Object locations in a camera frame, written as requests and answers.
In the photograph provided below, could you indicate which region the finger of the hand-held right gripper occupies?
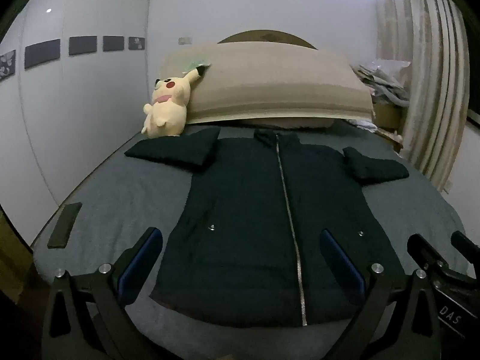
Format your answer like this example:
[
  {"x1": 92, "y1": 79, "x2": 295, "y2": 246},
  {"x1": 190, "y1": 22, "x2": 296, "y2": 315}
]
[
  {"x1": 407, "y1": 233, "x2": 449, "y2": 271},
  {"x1": 451, "y1": 230, "x2": 480, "y2": 263}
]

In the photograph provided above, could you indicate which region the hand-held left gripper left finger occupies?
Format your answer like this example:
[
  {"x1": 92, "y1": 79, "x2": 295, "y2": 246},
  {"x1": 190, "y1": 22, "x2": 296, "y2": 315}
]
[{"x1": 41, "y1": 227, "x2": 164, "y2": 360}]

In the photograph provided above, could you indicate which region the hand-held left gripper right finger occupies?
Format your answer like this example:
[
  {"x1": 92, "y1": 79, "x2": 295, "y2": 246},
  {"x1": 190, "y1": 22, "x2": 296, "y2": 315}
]
[{"x1": 319, "y1": 228, "x2": 445, "y2": 360}]

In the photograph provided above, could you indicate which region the dark zip-up fleece jacket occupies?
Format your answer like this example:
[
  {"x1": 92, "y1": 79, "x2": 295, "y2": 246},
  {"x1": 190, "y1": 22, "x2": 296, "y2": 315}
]
[{"x1": 124, "y1": 127, "x2": 410, "y2": 328}]

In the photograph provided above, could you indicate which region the pile of crumpled clothes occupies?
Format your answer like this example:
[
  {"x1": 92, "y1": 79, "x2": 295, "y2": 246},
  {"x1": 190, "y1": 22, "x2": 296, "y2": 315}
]
[{"x1": 352, "y1": 58, "x2": 412, "y2": 107}]

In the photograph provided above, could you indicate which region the grey bed blanket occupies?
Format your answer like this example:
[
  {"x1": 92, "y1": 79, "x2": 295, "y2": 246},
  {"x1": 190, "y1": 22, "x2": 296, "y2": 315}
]
[{"x1": 32, "y1": 122, "x2": 469, "y2": 360}]

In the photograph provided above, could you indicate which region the flat dark rectangular object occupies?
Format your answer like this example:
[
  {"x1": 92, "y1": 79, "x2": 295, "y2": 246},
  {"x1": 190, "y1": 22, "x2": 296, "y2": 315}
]
[{"x1": 47, "y1": 202, "x2": 83, "y2": 249}]

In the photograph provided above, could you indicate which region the cardboard box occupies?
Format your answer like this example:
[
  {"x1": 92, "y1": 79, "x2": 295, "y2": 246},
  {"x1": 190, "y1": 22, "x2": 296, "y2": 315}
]
[{"x1": 372, "y1": 103, "x2": 404, "y2": 131}]

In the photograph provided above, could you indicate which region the yellow plush toy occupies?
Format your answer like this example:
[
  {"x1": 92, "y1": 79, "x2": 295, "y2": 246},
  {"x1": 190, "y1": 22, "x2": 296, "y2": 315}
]
[{"x1": 141, "y1": 65, "x2": 206, "y2": 138}]

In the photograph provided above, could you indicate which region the beige curtain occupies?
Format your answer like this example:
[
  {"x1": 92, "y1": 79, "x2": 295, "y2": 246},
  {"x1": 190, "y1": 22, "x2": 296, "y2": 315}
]
[{"x1": 375, "y1": 0, "x2": 471, "y2": 192}]

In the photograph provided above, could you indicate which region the large beige pillow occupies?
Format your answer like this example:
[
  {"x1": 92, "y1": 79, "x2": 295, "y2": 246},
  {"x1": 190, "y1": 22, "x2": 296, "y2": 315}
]
[{"x1": 157, "y1": 41, "x2": 376, "y2": 125}]

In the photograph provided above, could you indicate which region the green patterned cloth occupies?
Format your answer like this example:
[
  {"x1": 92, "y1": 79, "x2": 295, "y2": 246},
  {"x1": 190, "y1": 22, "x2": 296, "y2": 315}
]
[{"x1": 179, "y1": 57, "x2": 211, "y2": 74}]

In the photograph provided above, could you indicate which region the wooden headboard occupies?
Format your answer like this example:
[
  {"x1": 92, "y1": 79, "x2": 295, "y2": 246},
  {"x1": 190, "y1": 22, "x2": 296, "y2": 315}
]
[{"x1": 217, "y1": 29, "x2": 319, "y2": 50}]

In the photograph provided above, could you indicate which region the plain dark wall panel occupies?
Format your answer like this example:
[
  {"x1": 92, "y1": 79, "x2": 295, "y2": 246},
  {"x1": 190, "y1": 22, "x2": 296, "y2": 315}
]
[
  {"x1": 68, "y1": 36, "x2": 98, "y2": 56},
  {"x1": 103, "y1": 35, "x2": 126, "y2": 52},
  {"x1": 24, "y1": 39, "x2": 61, "y2": 70}
]

